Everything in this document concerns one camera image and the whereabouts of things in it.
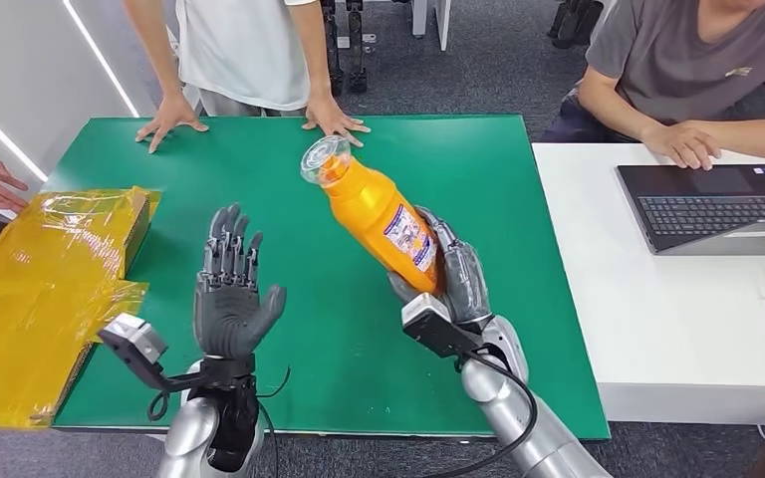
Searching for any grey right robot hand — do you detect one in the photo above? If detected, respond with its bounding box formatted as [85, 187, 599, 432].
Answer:
[387, 205, 495, 332]

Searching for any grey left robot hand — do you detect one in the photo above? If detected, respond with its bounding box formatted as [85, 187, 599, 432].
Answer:
[192, 202, 288, 360]

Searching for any orange bottle with label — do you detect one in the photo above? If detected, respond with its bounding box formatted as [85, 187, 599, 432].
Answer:
[300, 134, 441, 295]

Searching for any green table mat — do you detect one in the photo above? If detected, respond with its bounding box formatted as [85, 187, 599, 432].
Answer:
[42, 115, 612, 441]

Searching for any yellow plastic wrapped box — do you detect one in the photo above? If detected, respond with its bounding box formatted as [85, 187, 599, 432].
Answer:
[0, 186, 162, 430]

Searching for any standing person's right hand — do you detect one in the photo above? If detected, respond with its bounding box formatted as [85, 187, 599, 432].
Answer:
[135, 92, 210, 154]

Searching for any standing person's hand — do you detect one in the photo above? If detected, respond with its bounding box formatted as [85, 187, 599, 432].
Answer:
[302, 95, 372, 149]
[135, 92, 210, 154]

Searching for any white desk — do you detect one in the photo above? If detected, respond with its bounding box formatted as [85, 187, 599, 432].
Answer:
[531, 141, 765, 427]

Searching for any standing person's left hand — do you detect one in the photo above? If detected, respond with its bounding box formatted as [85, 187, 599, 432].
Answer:
[302, 95, 372, 149]

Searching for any dark grey laptop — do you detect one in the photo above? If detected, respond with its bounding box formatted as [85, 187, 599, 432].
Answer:
[615, 163, 765, 257]

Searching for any seated person's hand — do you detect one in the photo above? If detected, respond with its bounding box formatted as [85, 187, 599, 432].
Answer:
[639, 121, 722, 171]

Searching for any black robot leg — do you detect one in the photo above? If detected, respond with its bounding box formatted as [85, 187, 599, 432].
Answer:
[321, 0, 345, 97]
[346, 0, 369, 95]

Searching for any white furniture leg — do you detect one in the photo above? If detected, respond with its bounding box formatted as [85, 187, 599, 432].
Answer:
[411, 0, 453, 52]

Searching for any standing person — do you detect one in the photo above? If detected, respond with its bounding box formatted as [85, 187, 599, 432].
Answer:
[120, 0, 372, 154]

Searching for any black equipment on floor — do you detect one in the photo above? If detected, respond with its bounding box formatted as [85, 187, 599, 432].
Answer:
[549, 0, 605, 50]

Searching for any seated person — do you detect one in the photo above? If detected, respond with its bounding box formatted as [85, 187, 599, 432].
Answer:
[539, 0, 765, 171]

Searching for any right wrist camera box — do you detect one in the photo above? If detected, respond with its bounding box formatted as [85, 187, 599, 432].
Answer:
[400, 293, 483, 360]

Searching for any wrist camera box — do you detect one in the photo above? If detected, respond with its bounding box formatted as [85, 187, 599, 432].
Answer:
[400, 293, 483, 360]
[97, 313, 205, 393]

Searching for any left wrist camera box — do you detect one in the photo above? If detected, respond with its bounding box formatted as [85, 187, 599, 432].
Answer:
[97, 313, 205, 393]

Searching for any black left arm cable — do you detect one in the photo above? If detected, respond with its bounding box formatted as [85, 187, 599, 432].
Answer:
[255, 365, 292, 478]

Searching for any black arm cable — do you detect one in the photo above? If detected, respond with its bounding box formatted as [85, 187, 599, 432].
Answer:
[421, 353, 540, 478]
[255, 365, 292, 478]

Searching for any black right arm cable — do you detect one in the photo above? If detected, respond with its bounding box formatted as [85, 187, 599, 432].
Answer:
[421, 353, 540, 478]

